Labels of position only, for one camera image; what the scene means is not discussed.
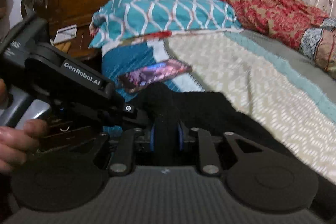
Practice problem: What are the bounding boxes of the red floral quilt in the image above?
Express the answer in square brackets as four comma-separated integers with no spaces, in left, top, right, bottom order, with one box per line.
[221,0,335,78]

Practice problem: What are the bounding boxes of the patterned bed sheet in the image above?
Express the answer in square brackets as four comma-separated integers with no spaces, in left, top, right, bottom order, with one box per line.
[102,31,335,181]

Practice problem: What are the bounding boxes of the person's left hand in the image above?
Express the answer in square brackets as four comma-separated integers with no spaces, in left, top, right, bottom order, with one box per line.
[0,78,48,175]

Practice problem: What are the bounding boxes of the wooden bedside table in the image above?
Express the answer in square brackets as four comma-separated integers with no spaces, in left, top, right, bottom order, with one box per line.
[51,25,101,62]

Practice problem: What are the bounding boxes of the teal patterned pillow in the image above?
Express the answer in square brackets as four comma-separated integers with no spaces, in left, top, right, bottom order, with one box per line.
[89,0,243,48]

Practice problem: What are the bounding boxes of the black pants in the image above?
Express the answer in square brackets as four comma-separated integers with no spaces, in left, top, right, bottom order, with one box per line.
[130,83,335,220]

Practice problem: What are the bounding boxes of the white calculator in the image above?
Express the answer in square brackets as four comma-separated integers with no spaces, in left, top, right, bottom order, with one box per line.
[53,24,77,44]

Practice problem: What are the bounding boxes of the smartphone with lit screen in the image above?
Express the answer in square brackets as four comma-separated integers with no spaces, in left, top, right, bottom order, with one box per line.
[118,59,192,93]

